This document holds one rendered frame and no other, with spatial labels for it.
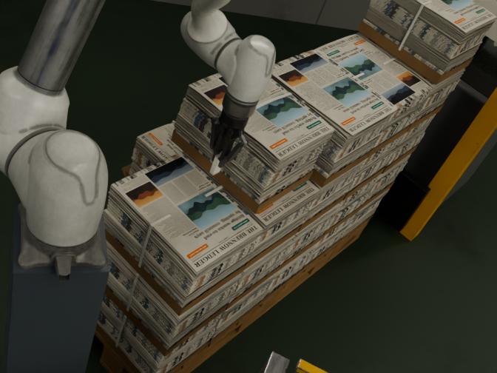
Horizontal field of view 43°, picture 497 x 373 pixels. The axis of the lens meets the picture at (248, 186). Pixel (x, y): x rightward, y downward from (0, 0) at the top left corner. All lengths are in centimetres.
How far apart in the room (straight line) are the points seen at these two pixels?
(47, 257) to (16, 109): 31
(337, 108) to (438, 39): 53
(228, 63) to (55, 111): 45
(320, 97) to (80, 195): 101
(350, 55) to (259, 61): 86
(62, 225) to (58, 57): 34
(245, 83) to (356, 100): 63
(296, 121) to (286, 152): 16
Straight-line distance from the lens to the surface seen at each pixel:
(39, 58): 135
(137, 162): 242
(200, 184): 192
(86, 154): 128
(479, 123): 301
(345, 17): 494
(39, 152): 129
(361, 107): 209
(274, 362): 165
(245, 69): 155
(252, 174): 183
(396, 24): 245
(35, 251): 142
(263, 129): 182
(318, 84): 210
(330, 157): 201
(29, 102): 136
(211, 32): 160
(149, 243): 183
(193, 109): 191
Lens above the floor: 214
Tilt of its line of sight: 41 degrees down
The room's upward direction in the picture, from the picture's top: 23 degrees clockwise
